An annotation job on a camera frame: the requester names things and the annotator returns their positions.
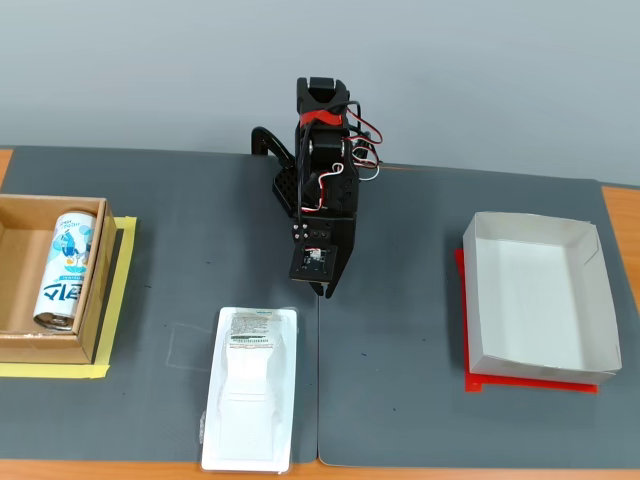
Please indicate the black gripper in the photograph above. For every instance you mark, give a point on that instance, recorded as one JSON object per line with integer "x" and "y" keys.
{"x": 344, "y": 250}

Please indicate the white packaged sandwich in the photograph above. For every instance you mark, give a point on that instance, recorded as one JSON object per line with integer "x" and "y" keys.
{"x": 250, "y": 390}

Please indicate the red tape on arm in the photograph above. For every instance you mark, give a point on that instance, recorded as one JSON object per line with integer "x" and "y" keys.
{"x": 322, "y": 118}

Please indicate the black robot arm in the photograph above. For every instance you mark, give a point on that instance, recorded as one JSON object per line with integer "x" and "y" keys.
{"x": 325, "y": 145}

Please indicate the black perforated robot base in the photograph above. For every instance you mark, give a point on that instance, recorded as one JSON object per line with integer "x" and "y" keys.
{"x": 285, "y": 192}

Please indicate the gray paper box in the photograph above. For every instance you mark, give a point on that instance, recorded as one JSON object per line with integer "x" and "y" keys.
{"x": 530, "y": 300}

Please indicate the brown cardboard box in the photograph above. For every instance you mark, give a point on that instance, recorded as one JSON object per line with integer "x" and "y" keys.
{"x": 25, "y": 260}

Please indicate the dark gray table mat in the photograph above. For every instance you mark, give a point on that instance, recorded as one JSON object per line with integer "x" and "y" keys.
{"x": 175, "y": 250}
{"x": 400, "y": 350}

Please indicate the black table clamp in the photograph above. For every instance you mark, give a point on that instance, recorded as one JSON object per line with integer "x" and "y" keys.
{"x": 270, "y": 142}

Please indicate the red tray base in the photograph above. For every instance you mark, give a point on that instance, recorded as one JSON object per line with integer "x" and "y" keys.
{"x": 472, "y": 385}

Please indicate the yellow tape marker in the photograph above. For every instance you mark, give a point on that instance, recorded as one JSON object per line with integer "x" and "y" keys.
{"x": 120, "y": 300}

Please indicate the white blue drink can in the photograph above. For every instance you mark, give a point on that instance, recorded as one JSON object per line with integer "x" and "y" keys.
{"x": 65, "y": 270}

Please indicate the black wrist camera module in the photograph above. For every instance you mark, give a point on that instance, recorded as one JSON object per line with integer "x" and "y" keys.
{"x": 315, "y": 260}

